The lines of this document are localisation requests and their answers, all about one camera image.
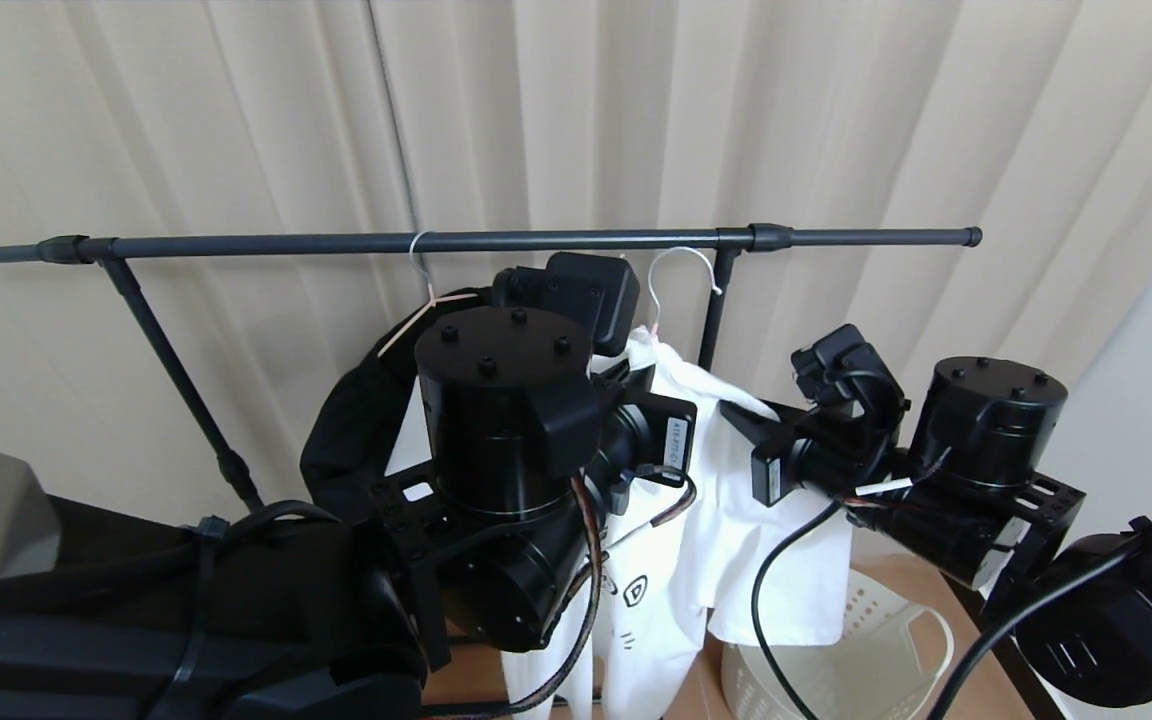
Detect pink clothes hanger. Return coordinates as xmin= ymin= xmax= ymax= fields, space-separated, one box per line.
xmin=646 ymin=246 xmax=725 ymax=339
xmin=376 ymin=231 xmax=477 ymax=359

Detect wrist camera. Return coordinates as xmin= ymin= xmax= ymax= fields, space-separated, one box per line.
xmin=491 ymin=251 xmax=641 ymax=358
xmin=791 ymin=323 xmax=909 ymax=426

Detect black shorts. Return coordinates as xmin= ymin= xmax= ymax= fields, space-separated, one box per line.
xmin=299 ymin=286 xmax=497 ymax=526

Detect black clothes rack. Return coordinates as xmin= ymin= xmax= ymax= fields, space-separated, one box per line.
xmin=0 ymin=223 xmax=984 ymax=513

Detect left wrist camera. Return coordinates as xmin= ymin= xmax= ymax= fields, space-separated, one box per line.
xmin=491 ymin=251 xmax=641 ymax=358

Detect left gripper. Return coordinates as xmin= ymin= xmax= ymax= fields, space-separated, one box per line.
xmin=611 ymin=398 xmax=698 ymax=492

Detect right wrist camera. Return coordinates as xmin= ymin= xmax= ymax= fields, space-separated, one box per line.
xmin=791 ymin=323 xmax=909 ymax=426

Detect white laundry basket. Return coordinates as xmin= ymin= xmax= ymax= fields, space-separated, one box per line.
xmin=721 ymin=568 xmax=957 ymax=720

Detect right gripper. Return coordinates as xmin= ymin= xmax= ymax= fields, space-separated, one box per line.
xmin=750 ymin=424 xmax=898 ymax=507

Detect beige curtain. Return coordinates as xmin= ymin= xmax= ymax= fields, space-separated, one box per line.
xmin=0 ymin=0 xmax=1152 ymax=561

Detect white garment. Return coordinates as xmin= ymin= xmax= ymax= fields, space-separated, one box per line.
xmin=384 ymin=325 xmax=855 ymax=720

